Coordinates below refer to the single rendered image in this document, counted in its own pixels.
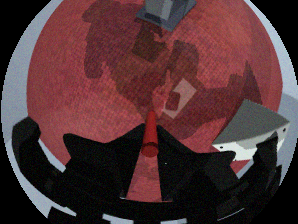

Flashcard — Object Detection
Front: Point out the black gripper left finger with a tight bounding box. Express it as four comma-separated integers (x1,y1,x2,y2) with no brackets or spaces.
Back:
63,123,145,198

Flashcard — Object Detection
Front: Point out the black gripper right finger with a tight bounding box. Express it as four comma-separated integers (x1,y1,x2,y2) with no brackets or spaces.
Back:
157,124,237,201

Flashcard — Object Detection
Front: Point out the red peg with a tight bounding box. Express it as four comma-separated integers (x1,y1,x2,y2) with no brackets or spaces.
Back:
141,112,160,157

